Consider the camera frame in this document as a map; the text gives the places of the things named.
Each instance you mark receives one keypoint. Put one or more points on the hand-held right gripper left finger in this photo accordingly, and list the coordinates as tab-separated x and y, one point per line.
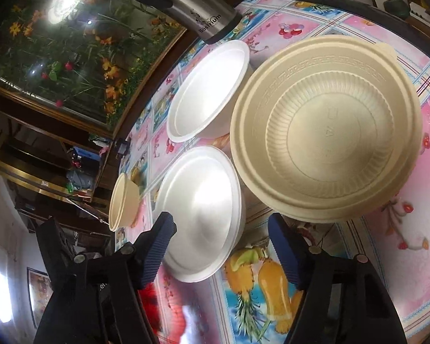
158	254

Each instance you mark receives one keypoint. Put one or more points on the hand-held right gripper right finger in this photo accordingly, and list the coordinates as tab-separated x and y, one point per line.
286	254

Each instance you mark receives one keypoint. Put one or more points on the white foam plate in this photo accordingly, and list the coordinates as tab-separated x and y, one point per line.
197	215

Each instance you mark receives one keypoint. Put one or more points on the beige plastic bowl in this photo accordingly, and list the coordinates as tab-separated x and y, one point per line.
122	200
326	132

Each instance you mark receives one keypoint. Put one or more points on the white foam bowl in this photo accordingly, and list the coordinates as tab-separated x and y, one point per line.
204	93

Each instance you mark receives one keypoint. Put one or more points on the blue-grey bag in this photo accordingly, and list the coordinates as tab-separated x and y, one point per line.
80	179

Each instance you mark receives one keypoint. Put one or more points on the small green item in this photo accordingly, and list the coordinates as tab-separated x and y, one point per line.
70	187

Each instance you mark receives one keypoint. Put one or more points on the fruit print tablecloth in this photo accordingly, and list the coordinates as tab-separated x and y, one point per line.
397	258

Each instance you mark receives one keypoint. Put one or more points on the small black device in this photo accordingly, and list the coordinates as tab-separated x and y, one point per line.
123	147

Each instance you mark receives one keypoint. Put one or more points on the pink cloth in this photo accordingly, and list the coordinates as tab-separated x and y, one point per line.
102	151

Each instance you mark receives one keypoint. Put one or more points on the blue box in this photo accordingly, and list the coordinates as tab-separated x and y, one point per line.
84	150

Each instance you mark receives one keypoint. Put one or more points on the dark wooden cabinet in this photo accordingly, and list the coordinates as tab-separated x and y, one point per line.
28	157

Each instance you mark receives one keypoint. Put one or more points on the glass case with artificial flowers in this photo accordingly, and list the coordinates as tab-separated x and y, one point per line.
75	61

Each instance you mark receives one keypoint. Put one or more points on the stainless steel thermos jug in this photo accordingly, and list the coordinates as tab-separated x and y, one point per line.
190	3

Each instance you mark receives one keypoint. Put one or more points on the dark green vessel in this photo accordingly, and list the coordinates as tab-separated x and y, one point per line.
395	5

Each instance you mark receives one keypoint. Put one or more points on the framed wall picture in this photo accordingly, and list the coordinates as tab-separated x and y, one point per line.
39	292

